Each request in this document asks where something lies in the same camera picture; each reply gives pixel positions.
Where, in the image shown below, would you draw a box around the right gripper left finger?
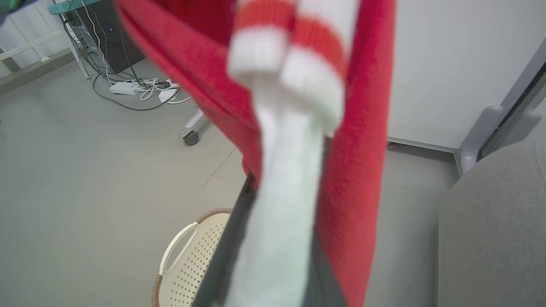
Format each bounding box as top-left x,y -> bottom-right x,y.
192,171 -> 259,307

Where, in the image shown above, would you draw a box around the cream perforated laundry basket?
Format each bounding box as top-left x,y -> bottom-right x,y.
151,208 -> 233,307

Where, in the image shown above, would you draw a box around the grey fabric sofa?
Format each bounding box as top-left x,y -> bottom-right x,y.
437,139 -> 546,307

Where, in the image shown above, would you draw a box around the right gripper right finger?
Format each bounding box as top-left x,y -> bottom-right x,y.
303,236 -> 349,307

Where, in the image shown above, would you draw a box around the grey partition foot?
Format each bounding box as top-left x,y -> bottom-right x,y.
181,108 -> 212,138
480,110 -> 543,161
453,104 -> 505,177

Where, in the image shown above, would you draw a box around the black computer tower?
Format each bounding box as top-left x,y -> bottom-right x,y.
73,0 -> 146,74

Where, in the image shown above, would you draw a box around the white partition panel grey frame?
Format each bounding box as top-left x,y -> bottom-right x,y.
386,0 -> 546,154

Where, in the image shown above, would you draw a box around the white plug adapter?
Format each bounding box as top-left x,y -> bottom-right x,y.
157,87 -> 181,104

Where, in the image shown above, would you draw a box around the grey metal table leg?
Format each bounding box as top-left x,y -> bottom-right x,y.
60,12 -> 91,81

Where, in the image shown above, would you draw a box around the teal desk top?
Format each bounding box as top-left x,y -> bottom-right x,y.
47,0 -> 101,16

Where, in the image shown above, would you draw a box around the white railing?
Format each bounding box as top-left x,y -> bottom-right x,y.
0,0 -> 65,74

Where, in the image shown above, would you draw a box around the white power strip with cables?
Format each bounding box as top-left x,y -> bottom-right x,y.
91,72 -> 182,113

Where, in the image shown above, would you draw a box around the red and white garment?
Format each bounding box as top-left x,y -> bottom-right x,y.
113,0 -> 398,307

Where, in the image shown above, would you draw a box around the white floor cable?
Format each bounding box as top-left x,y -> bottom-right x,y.
127,77 -> 193,105

